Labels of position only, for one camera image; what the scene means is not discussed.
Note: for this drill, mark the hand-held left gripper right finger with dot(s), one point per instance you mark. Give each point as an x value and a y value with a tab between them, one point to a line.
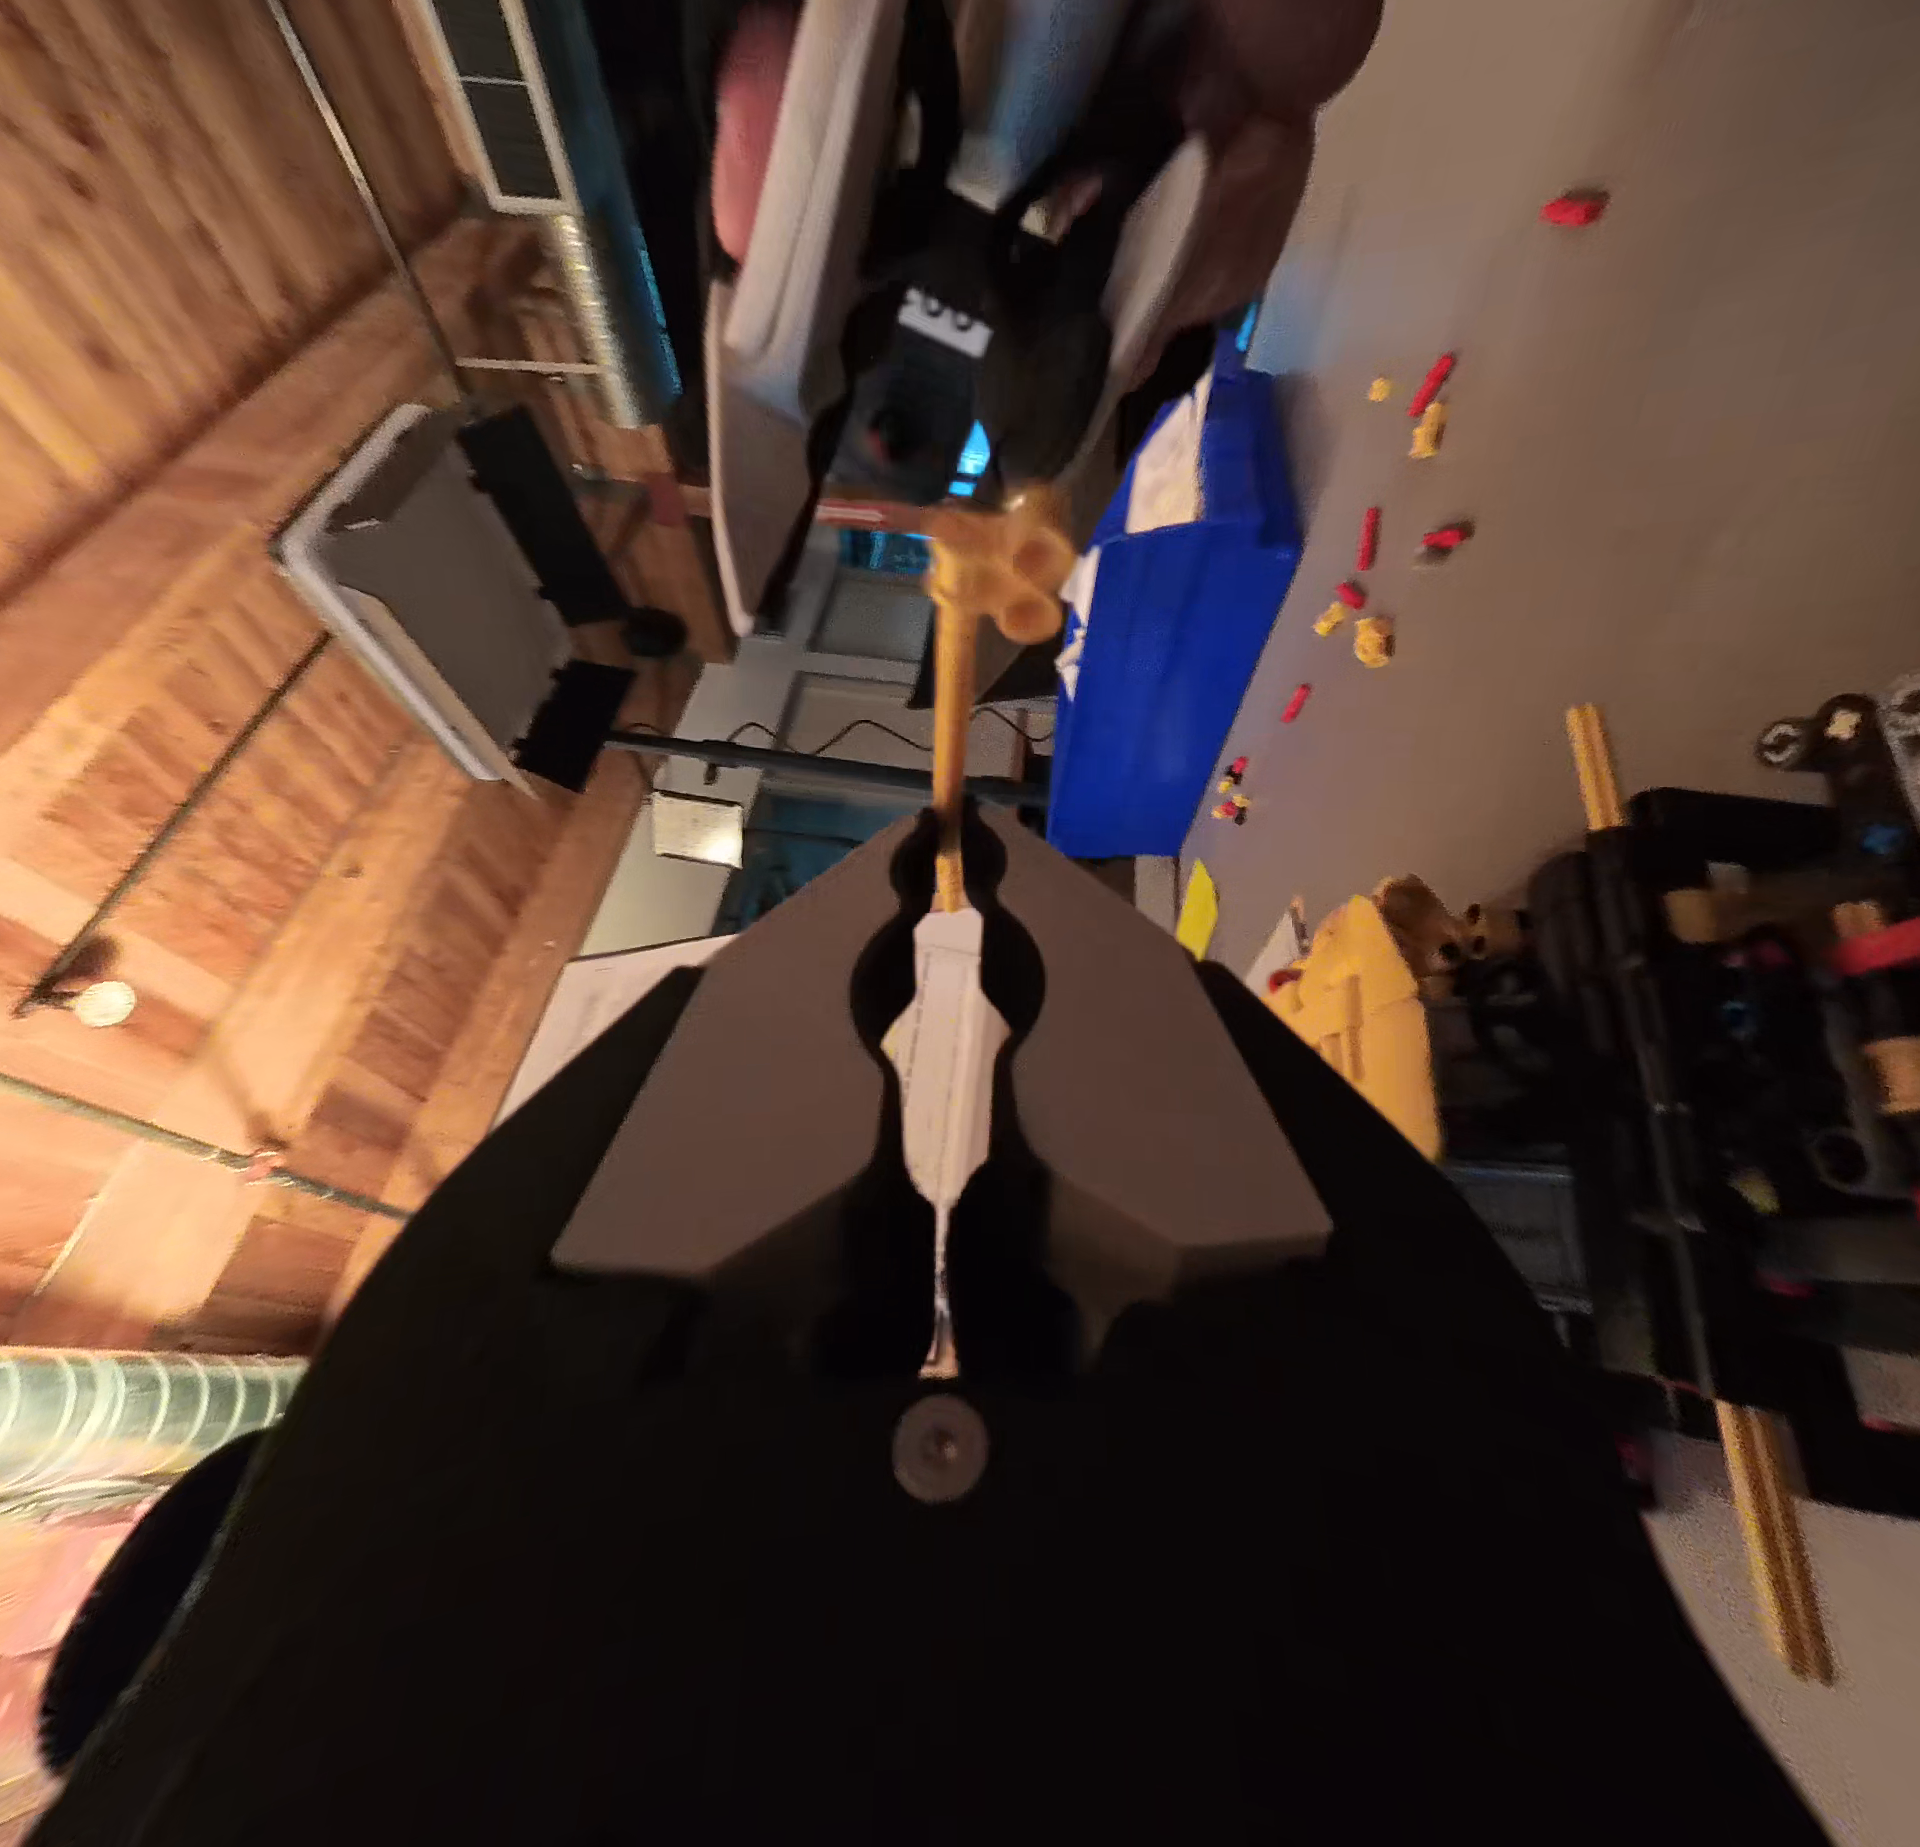
1171	1123

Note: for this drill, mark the white wall vent grille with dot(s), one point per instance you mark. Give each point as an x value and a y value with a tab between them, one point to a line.
489	62

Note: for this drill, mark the yellow flexible brick rod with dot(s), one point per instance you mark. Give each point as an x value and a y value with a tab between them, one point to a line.
956	706

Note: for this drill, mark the cluster of small brick pieces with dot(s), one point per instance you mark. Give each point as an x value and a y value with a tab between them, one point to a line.
1235	791

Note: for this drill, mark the blue plastic bin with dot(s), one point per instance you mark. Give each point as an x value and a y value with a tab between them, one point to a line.
1171	647

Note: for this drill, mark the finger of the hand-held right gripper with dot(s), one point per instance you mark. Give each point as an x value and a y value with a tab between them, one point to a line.
1165	274
812	230

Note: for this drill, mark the printed paper sheet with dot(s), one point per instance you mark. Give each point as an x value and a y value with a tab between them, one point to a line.
602	1013

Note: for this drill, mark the grey panel with white frame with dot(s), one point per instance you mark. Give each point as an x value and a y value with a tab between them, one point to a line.
436	589

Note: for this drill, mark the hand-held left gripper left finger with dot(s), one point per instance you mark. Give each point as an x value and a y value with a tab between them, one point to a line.
724	1123

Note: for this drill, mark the yellow toy brick model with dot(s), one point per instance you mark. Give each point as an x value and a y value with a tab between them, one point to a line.
1653	1049

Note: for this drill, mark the red and grey brick pin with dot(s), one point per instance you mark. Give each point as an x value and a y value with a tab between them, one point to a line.
1448	539

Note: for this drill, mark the person's right hand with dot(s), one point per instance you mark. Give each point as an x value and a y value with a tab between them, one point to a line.
1277	32

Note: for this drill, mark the round wall lamp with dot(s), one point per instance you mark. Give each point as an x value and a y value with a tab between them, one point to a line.
101	1008

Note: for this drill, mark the silver ventilation duct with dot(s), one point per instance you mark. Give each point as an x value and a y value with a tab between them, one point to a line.
138	1425

